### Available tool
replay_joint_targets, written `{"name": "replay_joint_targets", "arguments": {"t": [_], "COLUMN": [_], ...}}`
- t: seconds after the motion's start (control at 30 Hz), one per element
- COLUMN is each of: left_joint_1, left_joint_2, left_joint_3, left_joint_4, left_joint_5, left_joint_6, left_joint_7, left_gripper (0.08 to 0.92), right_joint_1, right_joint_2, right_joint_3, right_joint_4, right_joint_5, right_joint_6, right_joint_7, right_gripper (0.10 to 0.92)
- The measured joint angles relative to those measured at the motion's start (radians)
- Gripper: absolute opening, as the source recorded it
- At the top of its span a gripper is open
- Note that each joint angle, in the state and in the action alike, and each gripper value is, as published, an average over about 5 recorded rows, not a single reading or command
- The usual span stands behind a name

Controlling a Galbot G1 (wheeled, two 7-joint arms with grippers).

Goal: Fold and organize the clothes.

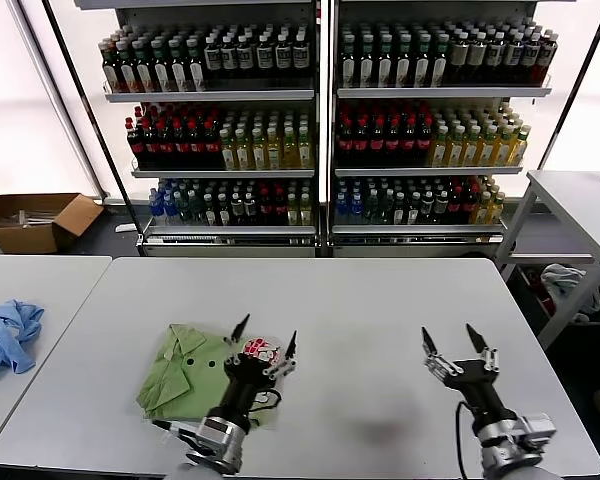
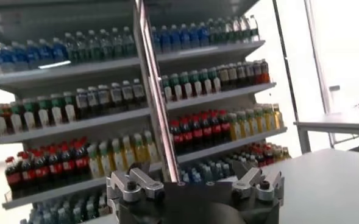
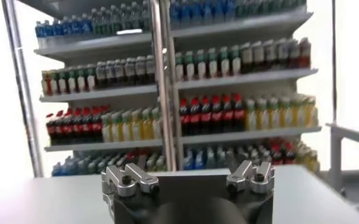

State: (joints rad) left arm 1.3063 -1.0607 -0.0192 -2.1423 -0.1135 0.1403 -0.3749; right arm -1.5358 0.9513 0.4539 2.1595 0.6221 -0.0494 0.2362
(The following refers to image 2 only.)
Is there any green cap white label bottle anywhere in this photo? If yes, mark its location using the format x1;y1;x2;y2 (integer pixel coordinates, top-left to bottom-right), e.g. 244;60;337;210
23;99;37;131
50;94;63;125
162;75;172;103
63;91;77;122
37;96;51;128
200;68;211;95
0;103;9;137
171;73;182;101
180;72;192;99
190;70;202;97
9;102;23;134
209;67;221;93

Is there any black slanted metal pole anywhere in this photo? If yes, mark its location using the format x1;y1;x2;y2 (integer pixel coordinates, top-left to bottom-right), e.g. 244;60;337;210
271;0;300;123

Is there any green tinted clear bottle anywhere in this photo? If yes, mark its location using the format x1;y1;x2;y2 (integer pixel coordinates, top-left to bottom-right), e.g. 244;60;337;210
99;29;113;58
224;16;234;44
216;17;227;45
240;15;251;42
202;166;212;183
123;26;137;56
87;29;101;60
63;32;78;63
208;18;218;46
248;14;261;41
110;27;124;57
75;30;89;61
211;163;221;180
232;16;243;43

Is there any grey metal frame side table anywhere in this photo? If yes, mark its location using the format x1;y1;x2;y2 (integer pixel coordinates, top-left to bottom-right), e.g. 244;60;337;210
293;102;359;155

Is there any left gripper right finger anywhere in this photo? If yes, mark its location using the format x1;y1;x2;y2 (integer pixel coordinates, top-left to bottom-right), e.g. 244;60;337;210
230;159;286;203

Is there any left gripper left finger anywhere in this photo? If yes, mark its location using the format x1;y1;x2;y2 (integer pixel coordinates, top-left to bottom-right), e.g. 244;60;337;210
105;162;165;203

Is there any dark bottle beige label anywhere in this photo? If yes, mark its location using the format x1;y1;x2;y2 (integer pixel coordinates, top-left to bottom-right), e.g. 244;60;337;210
229;63;238;89
220;64;230;91

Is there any yellow juice green cap bottle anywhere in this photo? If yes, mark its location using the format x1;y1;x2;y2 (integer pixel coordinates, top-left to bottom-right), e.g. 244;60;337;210
99;141;113;176
238;111;250;138
144;130;158;164
133;133;146;164
123;135;137;167
229;113;241;141
87;143;101;179
264;105;276;131
272;103;285;129
256;106;267;134
111;138;124;171
247;108;258;136

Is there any red drink white cap bottle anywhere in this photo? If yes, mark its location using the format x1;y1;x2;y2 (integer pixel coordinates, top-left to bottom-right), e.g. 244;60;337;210
260;58;271;85

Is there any small red cap cola bottle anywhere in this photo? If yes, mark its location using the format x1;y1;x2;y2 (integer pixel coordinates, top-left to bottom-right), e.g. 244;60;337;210
264;145;274;165
255;147;266;167

